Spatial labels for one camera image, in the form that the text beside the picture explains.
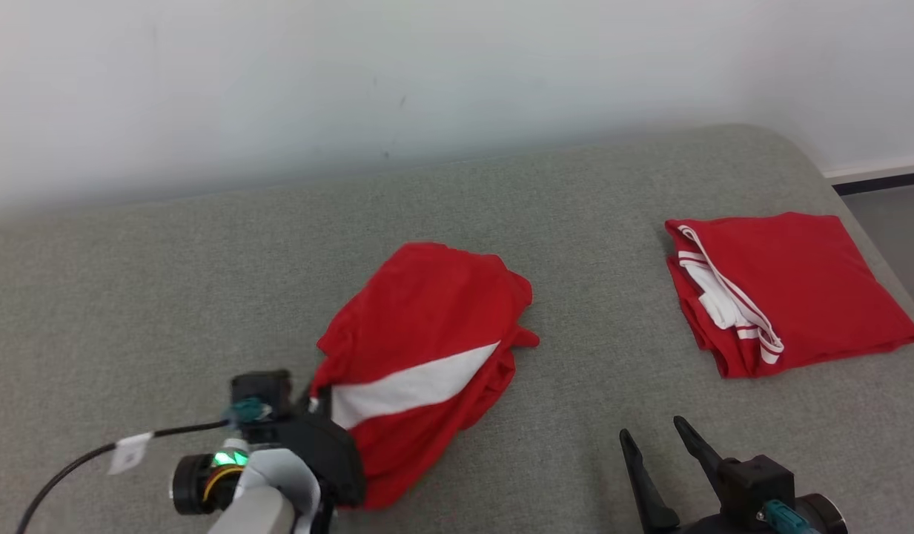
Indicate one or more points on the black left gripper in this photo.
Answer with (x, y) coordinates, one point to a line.
(330, 452)

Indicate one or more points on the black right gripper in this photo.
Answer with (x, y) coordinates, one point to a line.
(723, 525)

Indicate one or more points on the red shirt with white band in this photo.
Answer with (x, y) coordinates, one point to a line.
(427, 311)

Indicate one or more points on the red shirt with white sleeve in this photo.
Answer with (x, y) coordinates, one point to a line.
(812, 282)

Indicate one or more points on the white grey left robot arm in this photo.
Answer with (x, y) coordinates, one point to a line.
(264, 512)

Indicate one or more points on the grey fabric sofa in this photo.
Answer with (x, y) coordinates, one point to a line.
(204, 282)

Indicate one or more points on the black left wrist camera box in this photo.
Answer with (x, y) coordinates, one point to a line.
(267, 389)

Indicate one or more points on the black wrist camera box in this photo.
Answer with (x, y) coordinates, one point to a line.
(753, 482)
(267, 389)

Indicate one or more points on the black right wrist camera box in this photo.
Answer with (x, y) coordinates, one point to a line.
(753, 482)

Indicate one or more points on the white wall baseboard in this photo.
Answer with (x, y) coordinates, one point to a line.
(879, 169)

